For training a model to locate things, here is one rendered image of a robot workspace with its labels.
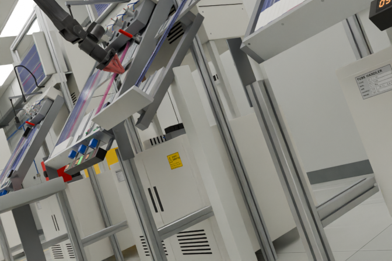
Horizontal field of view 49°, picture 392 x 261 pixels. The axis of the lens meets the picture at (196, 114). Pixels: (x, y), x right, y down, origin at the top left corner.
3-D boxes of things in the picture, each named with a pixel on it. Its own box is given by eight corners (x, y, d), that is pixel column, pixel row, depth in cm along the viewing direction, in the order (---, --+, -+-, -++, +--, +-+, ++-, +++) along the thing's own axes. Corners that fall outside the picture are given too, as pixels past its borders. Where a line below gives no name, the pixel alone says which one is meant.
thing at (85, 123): (111, 133, 157) (103, 129, 156) (53, 165, 208) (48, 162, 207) (128, 91, 167) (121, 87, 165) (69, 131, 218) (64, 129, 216)
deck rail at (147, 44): (118, 137, 156) (103, 130, 154) (115, 138, 158) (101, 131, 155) (174, 0, 191) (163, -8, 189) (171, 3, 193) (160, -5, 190)
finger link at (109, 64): (122, 70, 183) (104, 56, 179) (130, 63, 177) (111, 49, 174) (115, 81, 179) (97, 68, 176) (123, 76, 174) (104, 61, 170)
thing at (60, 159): (115, 139, 158) (98, 130, 155) (57, 169, 209) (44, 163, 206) (116, 136, 158) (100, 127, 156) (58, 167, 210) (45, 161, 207)
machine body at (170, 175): (232, 284, 168) (180, 135, 173) (146, 279, 222) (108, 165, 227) (325, 223, 209) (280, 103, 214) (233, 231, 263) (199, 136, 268)
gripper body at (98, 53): (105, 59, 181) (91, 48, 178) (116, 50, 173) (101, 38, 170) (98, 70, 177) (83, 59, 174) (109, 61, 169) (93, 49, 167)
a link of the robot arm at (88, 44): (74, 47, 171) (79, 42, 167) (82, 35, 174) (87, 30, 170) (88, 58, 173) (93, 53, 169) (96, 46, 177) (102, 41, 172)
